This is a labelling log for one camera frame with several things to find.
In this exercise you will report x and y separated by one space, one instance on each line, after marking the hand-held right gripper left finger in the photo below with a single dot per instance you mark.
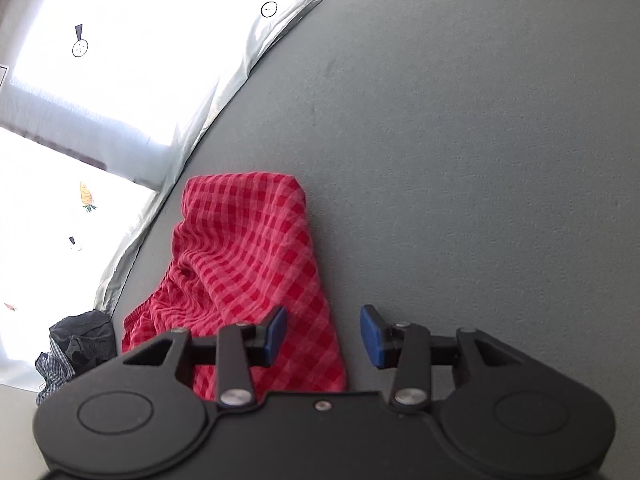
275 335

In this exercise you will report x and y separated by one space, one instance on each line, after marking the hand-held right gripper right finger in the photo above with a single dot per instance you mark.
376 336

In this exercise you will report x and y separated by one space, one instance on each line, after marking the red checked shorts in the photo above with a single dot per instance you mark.
245 250

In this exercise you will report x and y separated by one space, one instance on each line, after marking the black garment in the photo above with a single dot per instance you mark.
87 335

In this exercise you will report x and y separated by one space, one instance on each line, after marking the dark plaid shirt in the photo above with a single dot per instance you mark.
52 375

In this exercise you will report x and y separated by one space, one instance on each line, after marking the printed white curtain sheet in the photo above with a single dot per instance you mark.
100 85

